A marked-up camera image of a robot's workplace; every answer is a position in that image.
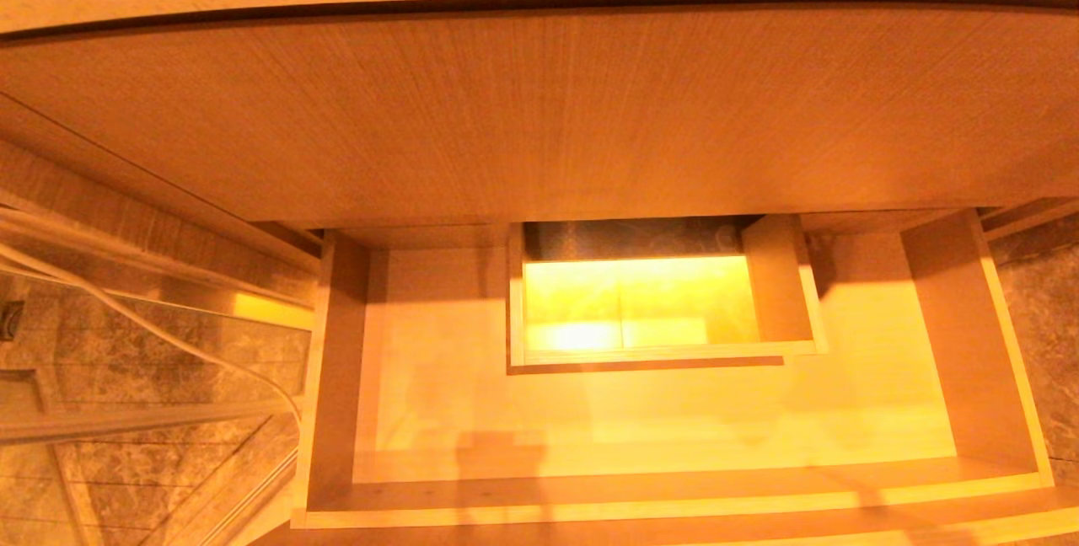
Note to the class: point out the wooden vanity drawer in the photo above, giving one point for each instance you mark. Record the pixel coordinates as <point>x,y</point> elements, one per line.
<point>674,420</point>

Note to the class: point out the wooden upper vanity front panel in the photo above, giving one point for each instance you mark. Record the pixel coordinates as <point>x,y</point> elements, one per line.
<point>539,108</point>

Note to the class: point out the wooden vanity side panel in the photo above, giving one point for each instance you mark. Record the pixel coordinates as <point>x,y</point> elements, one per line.
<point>101,192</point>

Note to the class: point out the glass shower screen pale frame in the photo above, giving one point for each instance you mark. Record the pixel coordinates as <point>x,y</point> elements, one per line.
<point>126,421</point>

